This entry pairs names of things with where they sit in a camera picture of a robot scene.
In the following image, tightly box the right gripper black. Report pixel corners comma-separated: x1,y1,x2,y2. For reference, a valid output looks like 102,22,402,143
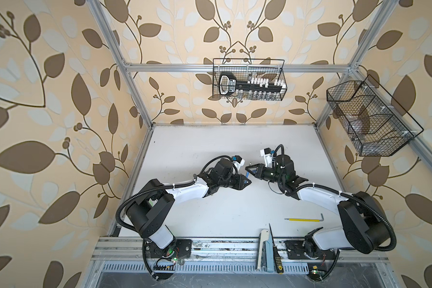
245,163,284,185

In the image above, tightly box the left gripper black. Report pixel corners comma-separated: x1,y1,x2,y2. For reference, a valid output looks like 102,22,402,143
218,172,254,190

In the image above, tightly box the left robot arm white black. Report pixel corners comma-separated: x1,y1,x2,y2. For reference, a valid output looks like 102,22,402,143
115,156,252,281

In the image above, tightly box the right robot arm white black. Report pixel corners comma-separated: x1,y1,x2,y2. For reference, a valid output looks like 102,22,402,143
246,145,397,259

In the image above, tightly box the beige blue utility tool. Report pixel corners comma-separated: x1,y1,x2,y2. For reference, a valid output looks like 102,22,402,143
256,229,276,272

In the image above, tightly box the black screwdriver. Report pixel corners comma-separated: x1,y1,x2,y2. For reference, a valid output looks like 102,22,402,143
269,225,284,274

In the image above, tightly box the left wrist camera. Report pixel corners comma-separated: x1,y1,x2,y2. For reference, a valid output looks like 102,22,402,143
232,156,245,172

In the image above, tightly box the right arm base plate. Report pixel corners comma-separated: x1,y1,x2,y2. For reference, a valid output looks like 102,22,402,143
284,240,325,260

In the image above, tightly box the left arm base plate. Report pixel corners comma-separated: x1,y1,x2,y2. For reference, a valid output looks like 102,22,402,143
145,238,193,259

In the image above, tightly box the black socket set rail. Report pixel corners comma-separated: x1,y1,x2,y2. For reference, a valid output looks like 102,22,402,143
216,72,287,96

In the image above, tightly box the back wire basket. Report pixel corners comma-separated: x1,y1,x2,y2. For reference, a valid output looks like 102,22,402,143
212,58,288,102

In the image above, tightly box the wire basket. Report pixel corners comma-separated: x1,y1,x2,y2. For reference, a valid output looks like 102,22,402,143
326,74,424,157
212,58,288,102

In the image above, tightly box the right wire basket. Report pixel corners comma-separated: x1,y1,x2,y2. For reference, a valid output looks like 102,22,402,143
326,74,424,157

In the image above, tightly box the aluminium front rail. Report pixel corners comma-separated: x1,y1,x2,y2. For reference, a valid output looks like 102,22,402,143
89,237,368,274

